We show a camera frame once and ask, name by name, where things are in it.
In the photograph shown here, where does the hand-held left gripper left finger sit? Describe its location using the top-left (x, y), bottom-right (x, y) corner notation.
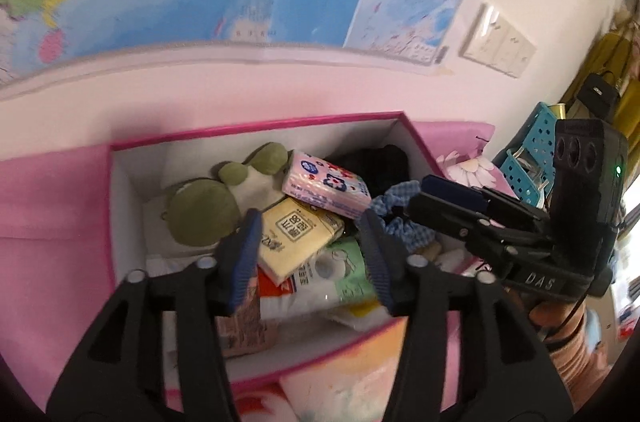
top-left (47, 208), bottom-right (265, 422)

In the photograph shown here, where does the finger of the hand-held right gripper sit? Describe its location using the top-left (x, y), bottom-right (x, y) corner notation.
top-left (421, 173), bottom-right (547, 229)
top-left (406, 192), bottom-right (517, 261)

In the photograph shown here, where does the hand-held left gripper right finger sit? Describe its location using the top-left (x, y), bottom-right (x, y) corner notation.
top-left (358, 208), bottom-right (576, 422)

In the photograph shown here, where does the yellow tissue pack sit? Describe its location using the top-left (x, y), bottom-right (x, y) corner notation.
top-left (256, 196), bottom-right (347, 289)

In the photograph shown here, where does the white packet red label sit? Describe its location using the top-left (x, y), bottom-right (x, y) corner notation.
top-left (256, 269), bottom-right (353, 320)

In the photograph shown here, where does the pink storage box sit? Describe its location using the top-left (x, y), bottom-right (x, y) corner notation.
top-left (107, 111), bottom-right (462, 404)

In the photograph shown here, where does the person's right forearm pink sleeve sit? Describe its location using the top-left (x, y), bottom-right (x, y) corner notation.
top-left (542, 312), bottom-right (619, 404)

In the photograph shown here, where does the person's right hand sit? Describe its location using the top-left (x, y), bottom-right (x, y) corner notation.
top-left (527, 299), bottom-right (576, 339)

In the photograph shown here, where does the green white packet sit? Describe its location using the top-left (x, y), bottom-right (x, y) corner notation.
top-left (320, 236), bottom-right (382, 304)

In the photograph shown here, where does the blue gingham scrunchie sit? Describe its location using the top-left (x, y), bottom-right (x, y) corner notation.
top-left (369, 181), bottom-right (442, 254)

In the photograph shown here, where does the green plush toy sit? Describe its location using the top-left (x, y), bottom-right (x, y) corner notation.
top-left (164, 141), bottom-right (295, 249)

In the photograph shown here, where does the brown tissue pack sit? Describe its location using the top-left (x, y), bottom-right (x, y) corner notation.
top-left (214, 289), bottom-right (282, 359)

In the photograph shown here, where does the blue plastic basket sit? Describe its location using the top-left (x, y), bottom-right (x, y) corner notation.
top-left (491, 101), bottom-right (559, 204)

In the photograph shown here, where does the black cloth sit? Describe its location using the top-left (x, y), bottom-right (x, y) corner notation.
top-left (339, 143), bottom-right (412, 199)

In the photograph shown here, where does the pink tissue pack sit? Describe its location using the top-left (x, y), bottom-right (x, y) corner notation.
top-left (281, 149), bottom-right (373, 221)

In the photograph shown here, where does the black handbag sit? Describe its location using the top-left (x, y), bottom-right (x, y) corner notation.
top-left (574, 72), bottom-right (624, 121)

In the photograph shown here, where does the large pastel tissue pack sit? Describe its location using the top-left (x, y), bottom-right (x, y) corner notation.
top-left (279, 316), bottom-right (417, 422)

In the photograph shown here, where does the yellow garment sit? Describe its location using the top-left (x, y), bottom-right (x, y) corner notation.
top-left (559, 31), bottom-right (640, 144)

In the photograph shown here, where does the pink daisy blanket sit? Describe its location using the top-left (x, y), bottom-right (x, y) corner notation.
top-left (0, 119), bottom-right (503, 422)

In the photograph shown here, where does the white wall socket panel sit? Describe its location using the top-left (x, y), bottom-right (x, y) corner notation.
top-left (461, 1), bottom-right (537, 79)

